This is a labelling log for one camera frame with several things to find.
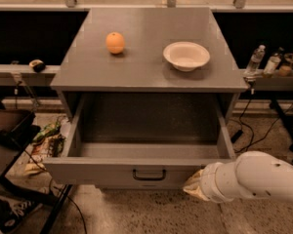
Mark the brown snack bag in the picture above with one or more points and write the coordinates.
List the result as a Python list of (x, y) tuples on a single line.
[(51, 146)]

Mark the green snack bag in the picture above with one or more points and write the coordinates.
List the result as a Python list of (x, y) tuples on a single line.
[(48, 131)]

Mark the black cart with tray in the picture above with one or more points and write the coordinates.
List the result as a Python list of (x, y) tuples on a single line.
[(16, 133)]

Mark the grey drawer cabinet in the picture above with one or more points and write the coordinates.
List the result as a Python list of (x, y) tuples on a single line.
[(89, 67)]

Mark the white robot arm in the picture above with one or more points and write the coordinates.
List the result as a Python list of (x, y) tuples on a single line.
[(253, 175)]

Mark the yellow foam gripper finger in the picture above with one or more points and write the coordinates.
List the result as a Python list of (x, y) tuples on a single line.
[(192, 186)]

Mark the black white sneaker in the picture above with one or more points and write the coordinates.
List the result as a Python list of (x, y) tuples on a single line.
[(16, 214)]

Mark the grey top drawer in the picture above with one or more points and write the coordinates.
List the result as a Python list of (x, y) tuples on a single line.
[(113, 134)]

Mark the tape measure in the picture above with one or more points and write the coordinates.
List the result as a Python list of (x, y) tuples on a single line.
[(37, 65)]

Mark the orange fruit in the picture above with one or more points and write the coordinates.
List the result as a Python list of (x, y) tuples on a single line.
[(115, 42)]

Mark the white bowl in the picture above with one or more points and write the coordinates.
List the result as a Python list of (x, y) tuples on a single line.
[(186, 56)]

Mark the clear plastic water bottle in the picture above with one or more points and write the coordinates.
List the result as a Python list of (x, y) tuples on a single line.
[(255, 61)]

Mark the black top drawer handle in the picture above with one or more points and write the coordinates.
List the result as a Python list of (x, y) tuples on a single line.
[(149, 175)]

